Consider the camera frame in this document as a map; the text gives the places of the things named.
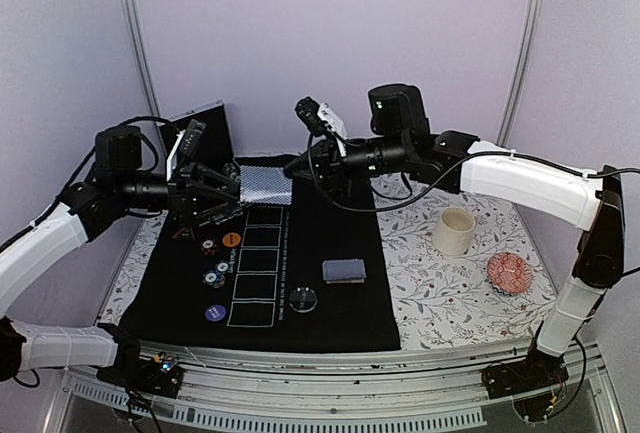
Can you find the aluminium front rail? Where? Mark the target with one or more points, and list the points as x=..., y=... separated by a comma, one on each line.
x=402, y=391

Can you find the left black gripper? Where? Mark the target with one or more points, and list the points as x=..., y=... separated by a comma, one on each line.
x=187, y=189

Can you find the cream white cup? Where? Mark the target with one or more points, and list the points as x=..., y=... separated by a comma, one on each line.
x=454, y=231

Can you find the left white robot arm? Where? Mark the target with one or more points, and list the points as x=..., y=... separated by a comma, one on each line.
x=80, y=213

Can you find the left aluminium frame post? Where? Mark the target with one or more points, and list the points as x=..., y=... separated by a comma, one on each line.
x=134, y=29

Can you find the black poker mat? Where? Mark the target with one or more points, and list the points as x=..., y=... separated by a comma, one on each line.
x=283, y=247

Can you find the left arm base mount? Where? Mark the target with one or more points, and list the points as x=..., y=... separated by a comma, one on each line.
x=161, y=375

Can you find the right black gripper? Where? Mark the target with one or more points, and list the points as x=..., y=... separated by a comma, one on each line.
x=328, y=172

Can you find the red patterned bowl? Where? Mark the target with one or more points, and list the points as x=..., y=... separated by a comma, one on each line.
x=509, y=273

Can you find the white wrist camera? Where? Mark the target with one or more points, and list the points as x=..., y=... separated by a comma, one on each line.
x=321, y=120
x=184, y=147

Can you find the single blue-backed card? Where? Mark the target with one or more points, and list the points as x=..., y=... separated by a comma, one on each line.
x=265, y=185

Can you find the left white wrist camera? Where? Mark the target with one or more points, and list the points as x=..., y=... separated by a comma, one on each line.
x=184, y=147

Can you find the aluminium frame post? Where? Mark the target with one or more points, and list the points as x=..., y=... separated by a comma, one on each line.
x=134, y=29
x=531, y=20

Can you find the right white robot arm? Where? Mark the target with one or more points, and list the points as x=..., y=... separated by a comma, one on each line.
x=456, y=162

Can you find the red black triangle piece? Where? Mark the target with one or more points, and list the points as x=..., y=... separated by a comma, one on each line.
x=183, y=234

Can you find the floral white tablecloth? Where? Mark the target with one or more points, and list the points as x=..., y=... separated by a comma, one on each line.
x=439, y=301

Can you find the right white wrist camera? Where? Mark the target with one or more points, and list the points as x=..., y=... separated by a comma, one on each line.
x=321, y=120

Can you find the blue playing card deck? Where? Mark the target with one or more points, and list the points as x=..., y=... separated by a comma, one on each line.
x=344, y=271

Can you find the orange big blind button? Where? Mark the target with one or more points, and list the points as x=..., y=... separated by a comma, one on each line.
x=232, y=240

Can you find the right aluminium frame post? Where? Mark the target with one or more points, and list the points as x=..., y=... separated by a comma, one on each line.
x=531, y=20

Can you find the green chip stack in case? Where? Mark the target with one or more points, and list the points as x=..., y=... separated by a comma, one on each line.
x=230, y=169

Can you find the purple small blind button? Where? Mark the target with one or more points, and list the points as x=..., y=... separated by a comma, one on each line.
x=215, y=313

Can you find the green white poker chip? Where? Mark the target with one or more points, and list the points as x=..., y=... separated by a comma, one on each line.
x=214, y=279
x=222, y=267

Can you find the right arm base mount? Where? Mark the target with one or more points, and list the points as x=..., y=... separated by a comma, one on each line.
x=536, y=371

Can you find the aluminium poker chip case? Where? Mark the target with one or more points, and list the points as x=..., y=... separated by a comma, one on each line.
x=205, y=138

